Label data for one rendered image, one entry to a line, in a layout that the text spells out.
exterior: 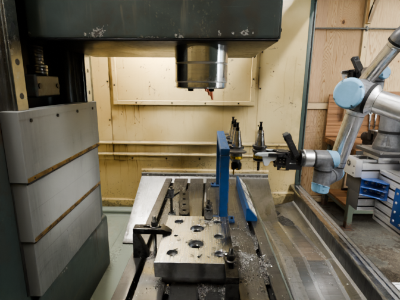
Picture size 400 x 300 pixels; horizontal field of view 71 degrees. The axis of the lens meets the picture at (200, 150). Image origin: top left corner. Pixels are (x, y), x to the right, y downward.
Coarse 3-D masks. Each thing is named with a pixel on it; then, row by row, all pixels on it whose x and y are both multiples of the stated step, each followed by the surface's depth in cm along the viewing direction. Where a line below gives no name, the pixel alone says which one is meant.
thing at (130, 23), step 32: (32, 0) 70; (64, 0) 70; (96, 0) 70; (128, 0) 70; (160, 0) 70; (192, 0) 69; (224, 0) 69; (256, 0) 69; (32, 32) 72; (64, 32) 72; (96, 32) 72; (128, 32) 71; (160, 32) 71; (192, 32) 71; (224, 32) 71; (256, 32) 71
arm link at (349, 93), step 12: (348, 84) 105; (360, 84) 102; (372, 84) 103; (336, 96) 109; (348, 96) 105; (360, 96) 102; (372, 96) 101; (384, 96) 100; (396, 96) 99; (348, 108) 107; (360, 108) 105; (372, 108) 103; (384, 108) 100; (396, 108) 97; (396, 120) 99
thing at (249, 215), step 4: (236, 176) 165; (236, 180) 163; (236, 184) 163; (240, 184) 152; (240, 188) 145; (240, 192) 143; (240, 196) 142; (244, 196) 134; (240, 200) 142; (244, 200) 130; (244, 204) 129; (244, 208) 129; (248, 208) 122; (244, 212) 128; (248, 212) 122; (252, 212) 122; (248, 216) 122; (252, 216) 122; (256, 216) 124; (248, 220) 123; (252, 220) 123; (256, 220) 123
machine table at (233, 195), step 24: (192, 192) 155; (216, 192) 156; (240, 216) 127; (240, 240) 107; (264, 240) 107; (144, 264) 97; (240, 264) 93; (120, 288) 82; (144, 288) 82; (192, 288) 82; (216, 288) 82; (240, 288) 82; (264, 288) 82; (288, 288) 87
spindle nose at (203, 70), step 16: (176, 48) 80; (192, 48) 76; (208, 48) 76; (224, 48) 79; (176, 64) 82; (192, 64) 77; (208, 64) 77; (224, 64) 81; (176, 80) 83; (192, 80) 78; (208, 80) 78; (224, 80) 82
